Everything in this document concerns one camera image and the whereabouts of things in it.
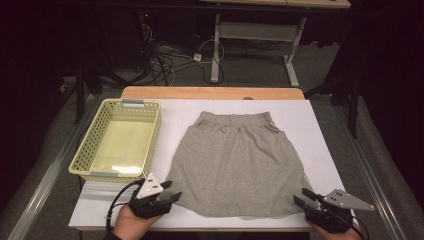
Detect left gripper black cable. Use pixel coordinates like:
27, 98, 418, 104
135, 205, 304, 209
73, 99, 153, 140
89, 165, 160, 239
105, 179, 146, 232

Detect metal floor rail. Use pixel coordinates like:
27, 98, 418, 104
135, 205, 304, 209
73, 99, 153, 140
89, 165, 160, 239
6, 94, 97, 240
332, 105, 408, 240

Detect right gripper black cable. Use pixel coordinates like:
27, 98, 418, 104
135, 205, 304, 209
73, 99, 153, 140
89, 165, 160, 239
349, 216, 372, 240

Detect grey shorts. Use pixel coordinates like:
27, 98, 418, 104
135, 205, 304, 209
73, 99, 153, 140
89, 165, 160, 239
165, 110, 315, 220

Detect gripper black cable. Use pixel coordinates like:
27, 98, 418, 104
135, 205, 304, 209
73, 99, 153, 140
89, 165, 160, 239
105, 179, 146, 232
349, 216, 372, 240

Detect tangle of black cables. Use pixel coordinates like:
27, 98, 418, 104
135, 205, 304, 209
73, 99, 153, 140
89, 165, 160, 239
139, 13, 228, 86

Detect white-legged desk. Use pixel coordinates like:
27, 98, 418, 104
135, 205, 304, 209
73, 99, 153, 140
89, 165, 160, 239
199, 0, 352, 89

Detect white board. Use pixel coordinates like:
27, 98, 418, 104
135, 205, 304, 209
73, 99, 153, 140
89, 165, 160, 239
68, 98, 360, 231

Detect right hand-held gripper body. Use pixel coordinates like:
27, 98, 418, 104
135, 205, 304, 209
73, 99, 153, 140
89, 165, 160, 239
304, 187, 376, 235

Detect yellow plastic basket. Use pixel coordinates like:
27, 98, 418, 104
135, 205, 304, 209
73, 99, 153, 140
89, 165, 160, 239
68, 98, 163, 184

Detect person's right hand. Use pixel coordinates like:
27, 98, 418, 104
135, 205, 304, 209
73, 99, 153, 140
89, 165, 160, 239
309, 221, 364, 240

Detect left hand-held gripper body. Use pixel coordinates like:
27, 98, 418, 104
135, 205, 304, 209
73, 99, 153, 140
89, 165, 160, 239
128, 172, 173, 220

